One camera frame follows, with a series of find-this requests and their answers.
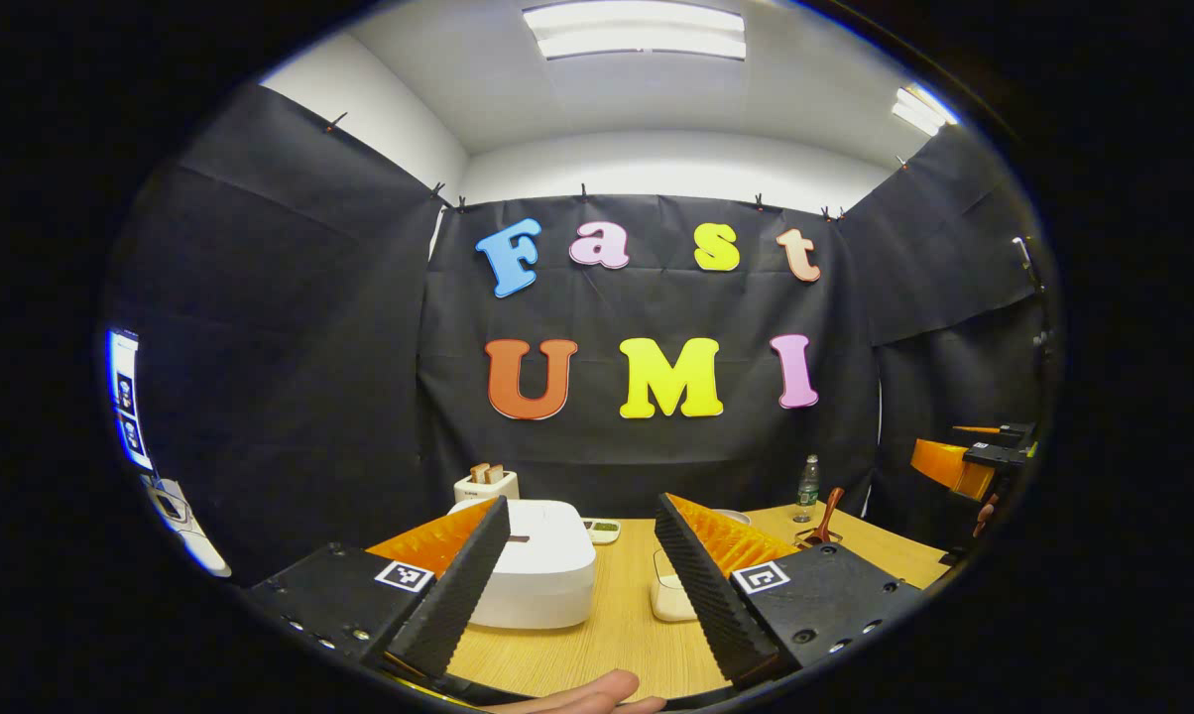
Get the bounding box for green plastic bottle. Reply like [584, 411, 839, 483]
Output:
[793, 455, 821, 524]

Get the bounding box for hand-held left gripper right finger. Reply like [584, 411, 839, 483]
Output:
[654, 493, 930, 690]

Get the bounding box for black backdrop cloth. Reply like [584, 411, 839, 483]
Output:
[101, 84, 1059, 586]

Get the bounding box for small ceiling light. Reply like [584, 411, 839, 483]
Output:
[892, 84, 960, 137]

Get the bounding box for white rice cooker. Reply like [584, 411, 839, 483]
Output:
[448, 498, 598, 631]

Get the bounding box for white tray of rice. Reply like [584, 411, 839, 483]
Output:
[651, 550, 699, 624]

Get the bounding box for white printed panel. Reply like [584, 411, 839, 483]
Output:
[106, 327, 154, 472]

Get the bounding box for white plastic object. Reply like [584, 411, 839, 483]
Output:
[141, 474, 233, 578]

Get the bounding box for white toaster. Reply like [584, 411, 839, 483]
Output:
[453, 463, 521, 504]

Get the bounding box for long ceiling light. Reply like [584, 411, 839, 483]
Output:
[523, 0, 747, 60]

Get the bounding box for brown wooden spoon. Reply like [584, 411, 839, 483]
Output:
[805, 487, 846, 544]

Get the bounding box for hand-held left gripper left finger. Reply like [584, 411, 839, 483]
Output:
[245, 496, 512, 683]

